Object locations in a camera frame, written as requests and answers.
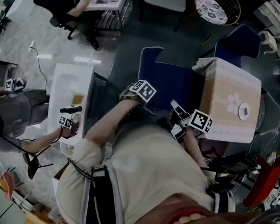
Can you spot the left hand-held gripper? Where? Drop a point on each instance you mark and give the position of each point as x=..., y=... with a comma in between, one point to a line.
x=144, y=90

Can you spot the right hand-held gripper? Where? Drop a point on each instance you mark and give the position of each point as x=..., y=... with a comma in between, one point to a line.
x=200, y=120

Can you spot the person's right forearm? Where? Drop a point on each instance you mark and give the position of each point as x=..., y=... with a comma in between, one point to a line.
x=194, y=150

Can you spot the person's left forearm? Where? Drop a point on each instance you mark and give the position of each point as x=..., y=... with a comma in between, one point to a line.
x=107, y=125

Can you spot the table with checked tablecloth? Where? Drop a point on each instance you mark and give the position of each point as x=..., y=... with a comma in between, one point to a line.
x=223, y=87

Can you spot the black office chair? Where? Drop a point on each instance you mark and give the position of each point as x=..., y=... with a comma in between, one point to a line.
x=59, y=24

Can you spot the black metal chair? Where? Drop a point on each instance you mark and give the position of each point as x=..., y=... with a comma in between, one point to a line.
x=33, y=165

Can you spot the white round plate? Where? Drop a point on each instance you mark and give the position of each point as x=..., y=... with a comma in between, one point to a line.
x=240, y=116

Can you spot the flat yellow sponge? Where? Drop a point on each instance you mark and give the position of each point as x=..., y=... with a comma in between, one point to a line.
x=78, y=99

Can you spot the small dark square item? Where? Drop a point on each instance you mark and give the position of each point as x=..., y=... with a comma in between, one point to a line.
x=245, y=111

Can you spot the person's torso in white shirt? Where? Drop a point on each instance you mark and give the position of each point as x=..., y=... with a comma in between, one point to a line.
x=146, y=170

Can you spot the black faucet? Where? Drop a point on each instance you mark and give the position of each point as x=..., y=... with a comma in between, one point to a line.
x=71, y=109

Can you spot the white desk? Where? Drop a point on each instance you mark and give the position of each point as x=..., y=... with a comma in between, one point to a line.
x=107, y=4

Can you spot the white waste bin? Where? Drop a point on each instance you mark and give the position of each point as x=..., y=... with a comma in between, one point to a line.
x=66, y=149

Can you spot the floral round cushion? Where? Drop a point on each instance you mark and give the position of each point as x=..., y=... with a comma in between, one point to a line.
x=210, y=10

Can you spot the white ornate stool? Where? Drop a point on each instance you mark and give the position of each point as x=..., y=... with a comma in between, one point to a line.
x=270, y=42

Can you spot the red armchair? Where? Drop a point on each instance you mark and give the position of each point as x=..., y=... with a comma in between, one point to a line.
x=265, y=184

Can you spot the white power strip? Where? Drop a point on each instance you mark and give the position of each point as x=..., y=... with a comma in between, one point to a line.
x=32, y=45

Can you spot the white ornate dressing table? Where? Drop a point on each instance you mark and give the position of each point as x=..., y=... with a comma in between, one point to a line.
x=276, y=13

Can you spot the pink plastic basin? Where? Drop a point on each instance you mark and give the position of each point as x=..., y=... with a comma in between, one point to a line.
x=7, y=183

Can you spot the black mount with red button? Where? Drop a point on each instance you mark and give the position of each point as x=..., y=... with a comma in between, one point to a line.
x=220, y=186

